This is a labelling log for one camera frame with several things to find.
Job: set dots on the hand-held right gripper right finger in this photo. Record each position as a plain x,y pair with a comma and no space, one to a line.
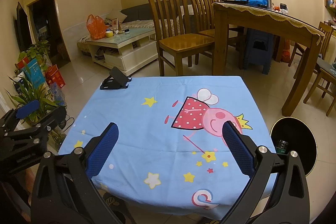
237,148

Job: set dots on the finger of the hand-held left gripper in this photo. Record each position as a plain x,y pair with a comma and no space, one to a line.
26,108
52,119

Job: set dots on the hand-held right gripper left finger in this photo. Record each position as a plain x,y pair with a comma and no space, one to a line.
103,150

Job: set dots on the black trash bin gold rim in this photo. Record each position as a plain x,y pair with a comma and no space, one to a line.
302,134

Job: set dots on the person's left forearm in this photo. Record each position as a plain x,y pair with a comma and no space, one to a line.
26,179

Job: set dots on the long-leaf green potted plant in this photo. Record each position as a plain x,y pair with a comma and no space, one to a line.
31,95

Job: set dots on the blue gift box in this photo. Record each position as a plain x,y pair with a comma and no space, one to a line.
32,73

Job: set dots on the red gift box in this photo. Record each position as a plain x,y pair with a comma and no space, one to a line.
55,77

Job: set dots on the plastic bottle green label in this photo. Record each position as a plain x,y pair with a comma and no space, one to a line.
281,146

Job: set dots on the blue cartoon printed tablecloth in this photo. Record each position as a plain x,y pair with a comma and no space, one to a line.
147,121

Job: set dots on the trailing green potted plant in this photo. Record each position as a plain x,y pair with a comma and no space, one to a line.
35,52

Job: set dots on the black folding phone stand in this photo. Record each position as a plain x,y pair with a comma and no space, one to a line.
118,77

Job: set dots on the black flat television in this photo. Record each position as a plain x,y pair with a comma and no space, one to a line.
23,27

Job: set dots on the wooden dining table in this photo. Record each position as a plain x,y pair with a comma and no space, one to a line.
299,77

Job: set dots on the blue plastic stool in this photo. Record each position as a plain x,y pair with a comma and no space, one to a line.
258,56

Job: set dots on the white glass coffee table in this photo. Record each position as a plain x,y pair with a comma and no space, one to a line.
126,57

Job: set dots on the orange plastic bag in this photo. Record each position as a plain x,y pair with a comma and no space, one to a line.
95,28

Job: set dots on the small yellow cup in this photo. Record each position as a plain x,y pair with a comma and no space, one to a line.
109,34

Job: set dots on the red plastic bag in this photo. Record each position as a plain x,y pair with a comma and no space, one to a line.
286,53

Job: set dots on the wooden chair with cushion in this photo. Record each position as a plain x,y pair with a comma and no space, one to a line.
319,77

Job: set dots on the small red white card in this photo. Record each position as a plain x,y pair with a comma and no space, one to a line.
115,23

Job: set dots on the wooden slat-back chair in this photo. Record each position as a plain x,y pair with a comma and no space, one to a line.
325,29
183,41
199,3

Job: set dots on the beige throw pillow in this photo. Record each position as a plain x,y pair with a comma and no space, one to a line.
114,15

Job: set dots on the dark blue seat cushion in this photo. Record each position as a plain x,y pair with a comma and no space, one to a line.
326,65

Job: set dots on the grey sofa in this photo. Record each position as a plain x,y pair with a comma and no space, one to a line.
136,12

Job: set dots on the beige lace table cover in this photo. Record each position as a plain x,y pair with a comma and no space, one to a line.
262,14

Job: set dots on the small black box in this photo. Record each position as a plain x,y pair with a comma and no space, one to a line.
283,6

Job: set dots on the grey thermos bottle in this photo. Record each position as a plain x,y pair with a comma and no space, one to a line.
268,2

